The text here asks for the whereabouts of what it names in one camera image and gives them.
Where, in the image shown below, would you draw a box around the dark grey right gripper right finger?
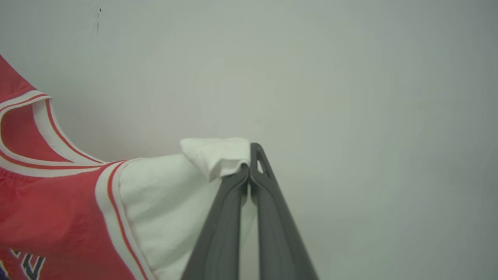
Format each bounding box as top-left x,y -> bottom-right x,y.
249,143 -> 319,280

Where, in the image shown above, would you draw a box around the red and white basketball jersey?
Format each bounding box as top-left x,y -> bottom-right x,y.
0,54 -> 258,280

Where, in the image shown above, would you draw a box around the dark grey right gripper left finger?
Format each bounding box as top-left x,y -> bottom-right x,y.
181,163 -> 250,280

